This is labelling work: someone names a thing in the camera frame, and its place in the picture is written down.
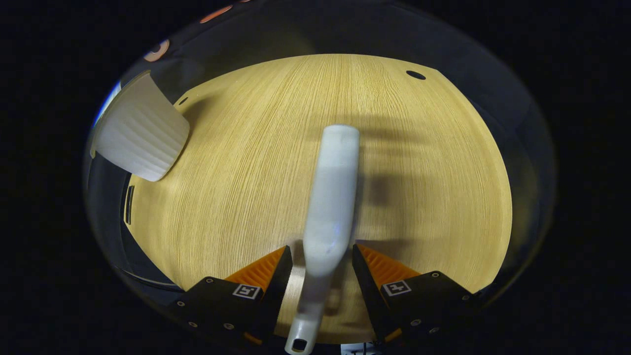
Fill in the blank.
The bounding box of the white ribbed garbage bin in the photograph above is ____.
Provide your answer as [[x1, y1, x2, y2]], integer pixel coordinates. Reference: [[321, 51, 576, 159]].
[[90, 71, 191, 182]]

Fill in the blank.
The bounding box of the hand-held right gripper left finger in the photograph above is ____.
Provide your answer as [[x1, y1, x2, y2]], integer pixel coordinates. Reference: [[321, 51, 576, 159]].
[[168, 245, 294, 348]]

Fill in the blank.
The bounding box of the small white broom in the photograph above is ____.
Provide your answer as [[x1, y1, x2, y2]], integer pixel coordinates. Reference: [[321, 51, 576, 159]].
[[284, 124, 360, 355]]

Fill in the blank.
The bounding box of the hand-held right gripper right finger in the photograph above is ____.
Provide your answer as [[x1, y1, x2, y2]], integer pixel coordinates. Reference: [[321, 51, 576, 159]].
[[351, 243, 486, 346]]

